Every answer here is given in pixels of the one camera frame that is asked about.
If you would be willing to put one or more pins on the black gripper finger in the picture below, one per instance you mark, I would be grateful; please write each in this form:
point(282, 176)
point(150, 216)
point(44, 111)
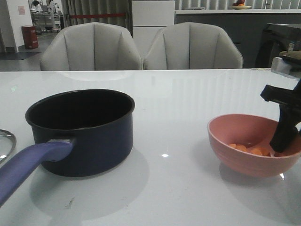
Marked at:
point(286, 130)

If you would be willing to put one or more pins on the pink bowl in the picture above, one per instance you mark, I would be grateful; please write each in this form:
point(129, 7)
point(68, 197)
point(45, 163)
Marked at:
point(251, 131)

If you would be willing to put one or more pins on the grey armchair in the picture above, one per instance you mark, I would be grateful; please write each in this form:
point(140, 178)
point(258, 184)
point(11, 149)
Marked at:
point(93, 46)
point(192, 45)

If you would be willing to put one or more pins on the fruit plate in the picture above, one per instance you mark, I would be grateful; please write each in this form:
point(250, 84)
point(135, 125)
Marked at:
point(240, 4)

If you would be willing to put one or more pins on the dark blue saucepan purple handle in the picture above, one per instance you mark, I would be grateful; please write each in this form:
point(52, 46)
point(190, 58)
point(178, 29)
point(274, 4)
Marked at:
point(76, 133)

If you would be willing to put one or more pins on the red barrier belt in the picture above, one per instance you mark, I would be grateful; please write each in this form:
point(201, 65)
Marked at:
point(97, 16)

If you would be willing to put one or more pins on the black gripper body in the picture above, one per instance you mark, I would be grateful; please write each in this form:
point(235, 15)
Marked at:
point(290, 67)

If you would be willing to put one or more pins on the beige cushion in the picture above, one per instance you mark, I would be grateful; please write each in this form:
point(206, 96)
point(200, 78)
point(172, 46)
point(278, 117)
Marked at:
point(293, 56)

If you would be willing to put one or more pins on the glass lid purple knob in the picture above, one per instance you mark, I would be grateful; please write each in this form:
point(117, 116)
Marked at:
point(7, 144)

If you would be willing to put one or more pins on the red bin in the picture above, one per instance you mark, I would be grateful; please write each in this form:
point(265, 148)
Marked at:
point(29, 37)

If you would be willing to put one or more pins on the right grey armchair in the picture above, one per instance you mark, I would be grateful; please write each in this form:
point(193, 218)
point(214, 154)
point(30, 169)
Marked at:
point(192, 45)

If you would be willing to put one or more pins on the left grey armchair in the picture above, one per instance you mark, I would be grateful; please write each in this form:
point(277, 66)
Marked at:
point(93, 46)

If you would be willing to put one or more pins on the white refrigerator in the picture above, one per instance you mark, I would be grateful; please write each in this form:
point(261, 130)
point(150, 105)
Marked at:
point(149, 16)

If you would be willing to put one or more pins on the dark grey kitchen counter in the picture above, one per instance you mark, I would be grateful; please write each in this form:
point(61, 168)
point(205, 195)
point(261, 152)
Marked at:
point(243, 26)

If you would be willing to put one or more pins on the grey curtain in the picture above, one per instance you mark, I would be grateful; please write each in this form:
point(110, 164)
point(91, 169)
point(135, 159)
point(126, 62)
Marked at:
point(95, 7)

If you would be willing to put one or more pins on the dark washing machine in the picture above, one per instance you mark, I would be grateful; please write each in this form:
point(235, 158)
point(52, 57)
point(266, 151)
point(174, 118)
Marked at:
point(276, 38)

